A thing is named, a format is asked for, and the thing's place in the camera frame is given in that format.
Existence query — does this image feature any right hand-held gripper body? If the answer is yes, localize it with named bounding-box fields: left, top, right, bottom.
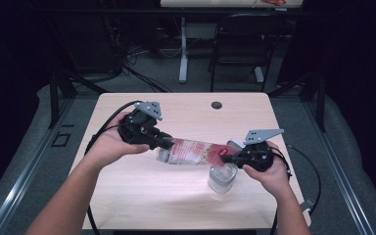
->
left=237, top=128, right=285, bottom=173

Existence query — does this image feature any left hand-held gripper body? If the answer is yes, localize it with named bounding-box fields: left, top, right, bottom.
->
left=117, top=100, right=165, bottom=147

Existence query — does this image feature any white flip-lid container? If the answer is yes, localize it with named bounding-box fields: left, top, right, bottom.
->
left=207, top=138, right=246, bottom=196

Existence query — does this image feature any red and white spout pouch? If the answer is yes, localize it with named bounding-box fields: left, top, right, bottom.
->
left=156, top=137, right=240, bottom=168

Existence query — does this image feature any person's right hand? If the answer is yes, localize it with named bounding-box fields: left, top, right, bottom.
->
left=242, top=140, right=292, bottom=198

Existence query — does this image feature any person's left hand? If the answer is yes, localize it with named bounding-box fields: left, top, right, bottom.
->
left=83, top=112, right=152, bottom=171

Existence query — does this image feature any grey tape strip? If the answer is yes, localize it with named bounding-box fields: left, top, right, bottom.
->
left=300, top=197, right=316, bottom=213

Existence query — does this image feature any black metal stand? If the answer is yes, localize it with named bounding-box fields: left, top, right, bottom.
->
left=47, top=63, right=110, bottom=130
left=267, top=69, right=328, bottom=133

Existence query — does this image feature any white-legged background desk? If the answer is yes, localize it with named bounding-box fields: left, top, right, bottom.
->
left=160, top=0, right=304, bottom=84

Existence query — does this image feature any black folding chair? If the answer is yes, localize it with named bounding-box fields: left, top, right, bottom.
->
left=209, top=13, right=290, bottom=93

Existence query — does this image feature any right hand-held gripper cable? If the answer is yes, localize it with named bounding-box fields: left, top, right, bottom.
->
left=269, top=146, right=294, bottom=235

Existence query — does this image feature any tangle of floor cables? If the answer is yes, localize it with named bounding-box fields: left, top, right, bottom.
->
left=103, top=18, right=174, bottom=94

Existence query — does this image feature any black looped cable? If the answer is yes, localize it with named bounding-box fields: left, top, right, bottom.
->
left=285, top=144, right=322, bottom=217

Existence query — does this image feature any aluminium floor rail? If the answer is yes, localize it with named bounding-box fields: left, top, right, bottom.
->
left=303, top=100, right=376, bottom=235
left=0, top=97, right=75, bottom=235

